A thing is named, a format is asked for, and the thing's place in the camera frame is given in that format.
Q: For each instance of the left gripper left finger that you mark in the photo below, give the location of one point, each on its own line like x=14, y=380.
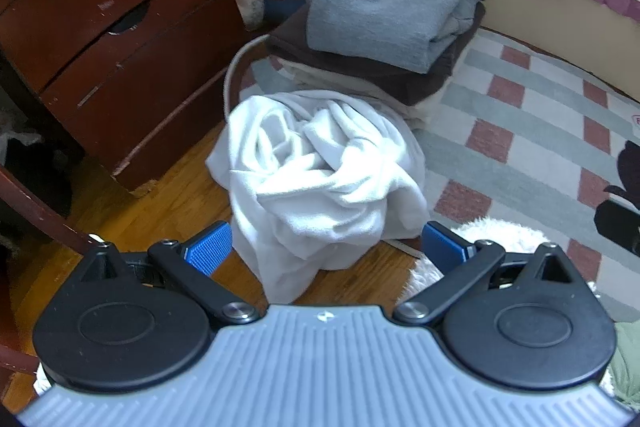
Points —
x=190, y=265

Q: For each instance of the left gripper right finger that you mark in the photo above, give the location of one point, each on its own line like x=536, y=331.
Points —
x=463, y=265

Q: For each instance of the white long-sleeve shirt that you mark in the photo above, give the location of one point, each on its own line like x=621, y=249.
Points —
x=315, y=179

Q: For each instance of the checkered floor rug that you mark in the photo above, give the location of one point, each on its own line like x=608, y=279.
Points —
x=522, y=137

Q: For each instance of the cream folded garment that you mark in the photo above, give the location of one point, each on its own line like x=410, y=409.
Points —
x=417, y=116

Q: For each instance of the dark wooden chair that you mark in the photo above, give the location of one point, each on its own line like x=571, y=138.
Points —
x=30, y=207

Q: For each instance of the light green garment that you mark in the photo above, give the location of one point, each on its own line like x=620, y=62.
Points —
x=625, y=365

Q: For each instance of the dark brown folded garment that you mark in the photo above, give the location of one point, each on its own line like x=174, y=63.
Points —
x=289, y=41

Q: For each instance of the dark wooden dresser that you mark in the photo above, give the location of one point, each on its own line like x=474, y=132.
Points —
x=135, y=82

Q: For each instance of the grey folded towel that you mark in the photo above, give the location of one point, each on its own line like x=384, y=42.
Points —
x=409, y=34

